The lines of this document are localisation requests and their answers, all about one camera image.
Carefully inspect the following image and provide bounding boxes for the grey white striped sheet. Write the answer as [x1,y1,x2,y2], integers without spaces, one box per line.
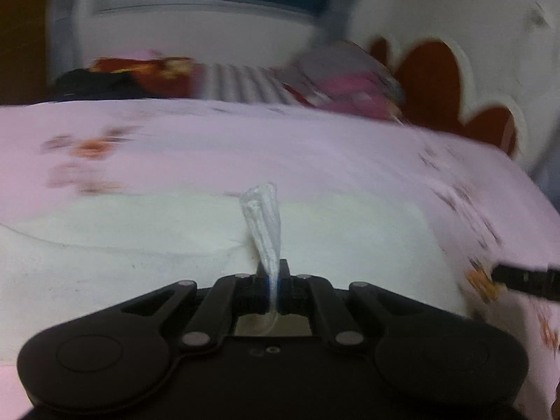
[192,64,302,106]

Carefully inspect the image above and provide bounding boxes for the pink floral bed blanket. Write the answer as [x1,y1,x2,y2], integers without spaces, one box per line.
[1,100,559,419]

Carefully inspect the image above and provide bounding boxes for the red orange patterned pillow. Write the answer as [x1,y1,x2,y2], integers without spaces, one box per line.
[89,57,202,98]

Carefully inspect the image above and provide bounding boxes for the stack of folded clothes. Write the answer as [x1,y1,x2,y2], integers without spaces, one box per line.
[274,42,404,121]

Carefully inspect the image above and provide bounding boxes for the red white heart headboard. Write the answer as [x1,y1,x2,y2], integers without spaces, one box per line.
[366,36,524,159]

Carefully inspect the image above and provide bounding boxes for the black cloth bundle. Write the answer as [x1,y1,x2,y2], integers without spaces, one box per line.
[49,69,153,102]

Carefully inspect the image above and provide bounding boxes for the grey right curtain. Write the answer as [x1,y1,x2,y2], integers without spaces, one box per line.
[309,0,356,47]

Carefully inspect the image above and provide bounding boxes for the white knitted garment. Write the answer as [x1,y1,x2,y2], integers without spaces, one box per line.
[1,191,467,365]

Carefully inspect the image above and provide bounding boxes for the brown wooden door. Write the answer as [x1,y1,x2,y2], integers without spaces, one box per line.
[0,0,48,105]

